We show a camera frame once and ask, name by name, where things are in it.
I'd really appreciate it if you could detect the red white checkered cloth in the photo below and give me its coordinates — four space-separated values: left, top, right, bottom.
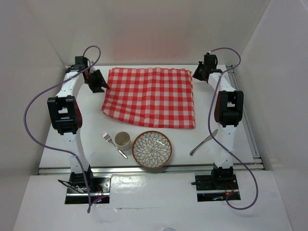
101 67 195 129

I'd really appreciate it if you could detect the silver fork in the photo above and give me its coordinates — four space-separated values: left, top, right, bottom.
103 132 128 159

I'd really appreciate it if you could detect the aluminium frame rail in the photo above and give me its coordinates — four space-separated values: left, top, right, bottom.
38 79 264 175

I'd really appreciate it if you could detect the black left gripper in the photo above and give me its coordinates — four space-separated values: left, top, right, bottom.
84 69 110 93

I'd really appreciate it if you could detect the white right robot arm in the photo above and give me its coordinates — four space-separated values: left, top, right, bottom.
193 52 244 189

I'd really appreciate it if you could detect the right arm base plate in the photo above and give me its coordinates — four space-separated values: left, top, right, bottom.
191 175 241 202

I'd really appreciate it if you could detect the silver table knife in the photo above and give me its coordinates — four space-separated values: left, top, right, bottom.
189 129 218 156

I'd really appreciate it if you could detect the floral patterned ceramic bowl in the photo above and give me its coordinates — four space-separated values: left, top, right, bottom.
132 130 173 170

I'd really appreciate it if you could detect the beige cup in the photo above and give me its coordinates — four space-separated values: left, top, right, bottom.
115 131 131 151

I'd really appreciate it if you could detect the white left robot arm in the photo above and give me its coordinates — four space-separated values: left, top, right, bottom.
47 56 110 192

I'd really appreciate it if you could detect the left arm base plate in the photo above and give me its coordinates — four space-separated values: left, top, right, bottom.
58 176 111 205

